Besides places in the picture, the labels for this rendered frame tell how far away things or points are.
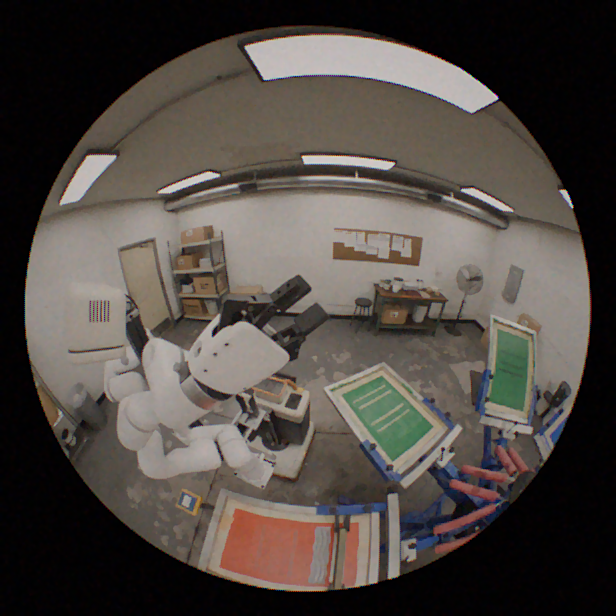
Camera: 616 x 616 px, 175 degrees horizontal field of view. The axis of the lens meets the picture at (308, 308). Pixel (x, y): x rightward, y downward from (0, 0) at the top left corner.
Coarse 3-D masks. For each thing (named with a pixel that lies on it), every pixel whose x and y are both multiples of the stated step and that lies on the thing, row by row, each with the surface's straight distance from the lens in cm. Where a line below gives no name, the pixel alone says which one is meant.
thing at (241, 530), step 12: (240, 516) 115; (252, 516) 113; (264, 516) 112; (240, 528) 115; (252, 528) 113; (288, 528) 110; (300, 528) 110; (312, 528) 110; (240, 540) 116; (300, 540) 111; (312, 540) 111; (348, 540) 113; (300, 552) 112; (312, 552) 112; (348, 552) 114
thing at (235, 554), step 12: (228, 540) 118; (228, 552) 120; (240, 552) 118; (228, 564) 122; (240, 564) 120; (300, 564) 114; (348, 564) 116; (252, 576) 121; (264, 576) 119; (276, 576) 118; (300, 576) 117; (348, 576) 119
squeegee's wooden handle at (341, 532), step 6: (342, 528) 103; (342, 534) 101; (342, 540) 102; (336, 546) 108; (342, 546) 102; (336, 552) 107; (342, 552) 103; (336, 558) 106; (342, 558) 104; (336, 564) 105; (342, 564) 105; (336, 570) 106; (342, 570) 106; (336, 576) 107; (342, 576) 108; (336, 582) 108; (336, 588) 109
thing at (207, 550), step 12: (228, 492) 113; (216, 504) 115; (264, 504) 108; (276, 504) 107; (216, 516) 115; (372, 516) 111; (216, 528) 116; (372, 528) 111; (372, 540) 112; (204, 552) 121; (372, 552) 113; (204, 564) 124; (372, 564) 115; (372, 576) 118
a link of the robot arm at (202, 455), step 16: (192, 432) 69; (208, 432) 70; (144, 448) 61; (160, 448) 62; (176, 448) 68; (192, 448) 66; (208, 448) 66; (144, 464) 60; (160, 464) 60; (176, 464) 64; (192, 464) 65; (208, 464) 65
